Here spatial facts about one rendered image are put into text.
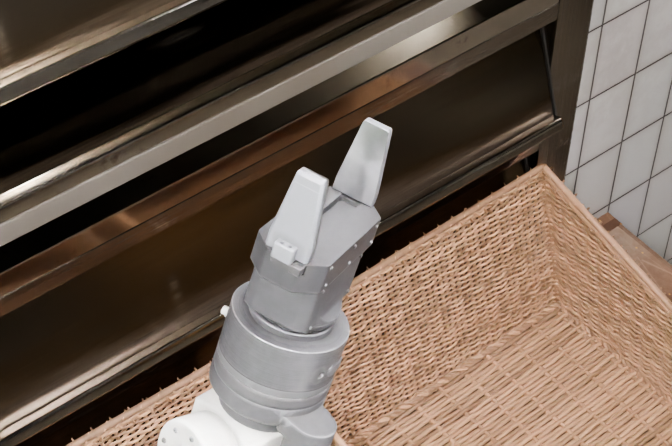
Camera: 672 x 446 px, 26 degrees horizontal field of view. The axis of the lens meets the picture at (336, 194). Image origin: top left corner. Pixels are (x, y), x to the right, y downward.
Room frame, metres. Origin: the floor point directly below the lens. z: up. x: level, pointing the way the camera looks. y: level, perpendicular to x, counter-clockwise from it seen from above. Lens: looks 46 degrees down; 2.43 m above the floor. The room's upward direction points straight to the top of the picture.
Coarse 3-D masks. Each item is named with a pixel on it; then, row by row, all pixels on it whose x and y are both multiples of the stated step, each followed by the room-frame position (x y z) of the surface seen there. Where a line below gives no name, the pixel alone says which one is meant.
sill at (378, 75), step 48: (528, 0) 1.57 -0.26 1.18; (432, 48) 1.46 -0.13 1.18; (336, 96) 1.37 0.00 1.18; (240, 144) 1.28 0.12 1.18; (288, 144) 1.32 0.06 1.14; (144, 192) 1.20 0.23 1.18; (192, 192) 1.23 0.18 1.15; (48, 240) 1.12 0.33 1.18; (96, 240) 1.15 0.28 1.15; (0, 288) 1.07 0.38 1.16
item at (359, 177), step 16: (368, 128) 0.74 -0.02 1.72; (384, 128) 0.74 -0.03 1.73; (352, 144) 0.74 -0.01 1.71; (368, 144) 0.73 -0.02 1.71; (384, 144) 0.73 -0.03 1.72; (352, 160) 0.73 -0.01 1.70; (368, 160) 0.73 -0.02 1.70; (384, 160) 0.73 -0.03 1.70; (336, 176) 0.73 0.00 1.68; (352, 176) 0.73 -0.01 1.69; (368, 176) 0.72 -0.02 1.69; (352, 192) 0.72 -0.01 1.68; (368, 192) 0.72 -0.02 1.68
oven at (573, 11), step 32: (576, 0) 1.63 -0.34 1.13; (512, 32) 1.55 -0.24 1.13; (576, 32) 1.63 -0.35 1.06; (448, 64) 1.48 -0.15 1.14; (576, 64) 1.64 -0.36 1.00; (384, 96) 1.41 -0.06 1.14; (576, 96) 1.65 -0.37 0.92; (352, 128) 1.38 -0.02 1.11; (288, 160) 1.32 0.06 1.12; (512, 160) 1.57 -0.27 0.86; (544, 160) 1.61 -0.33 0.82; (224, 192) 1.26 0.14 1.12; (160, 224) 1.20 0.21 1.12; (96, 256) 1.14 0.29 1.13; (32, 288) 1.09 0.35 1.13; (128, 384) 1.15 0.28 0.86
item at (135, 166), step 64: (256, 0) 1.30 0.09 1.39; (320, 0) 1.29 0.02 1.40; (384, 0) 1.28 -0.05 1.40; (448, 0) 1.28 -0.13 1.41; (128, 64) 1.19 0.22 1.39; (192, 64) 1.18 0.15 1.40; (256, 64) 1.17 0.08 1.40; (320, 64) 1.17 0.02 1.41; (0, 128) 1.09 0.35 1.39; (64, 128) 1.08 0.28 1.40; (128, 128) 1.07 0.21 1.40; (192, 128) 1.07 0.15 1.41; (0, 192) 0.98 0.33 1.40; (64, 192) 0.98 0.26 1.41
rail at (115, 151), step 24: (408, 0) 1.25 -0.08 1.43; (432, 0) 1.26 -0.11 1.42; (360, 24) 1.21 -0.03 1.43; (384, 24) 1.22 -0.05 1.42; (312, 48) 1.17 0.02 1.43; (336, 48) 1.18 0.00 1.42; (264, 72) 1.13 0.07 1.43; (288, 72) 1.14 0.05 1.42; (216, 96) 1.09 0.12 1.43; (240, 96) 1.11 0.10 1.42; (168, 120) 1.06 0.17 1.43; (192, 120) 1.07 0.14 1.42; (120, 144) 1.02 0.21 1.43; (144, 144) 1.03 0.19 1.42; (72, 168) 0.99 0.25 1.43; (96, 168) 1.00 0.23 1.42; (24, 192) 0.96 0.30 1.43; (48, 192) 0.97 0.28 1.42; (0, 216) 0.94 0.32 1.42
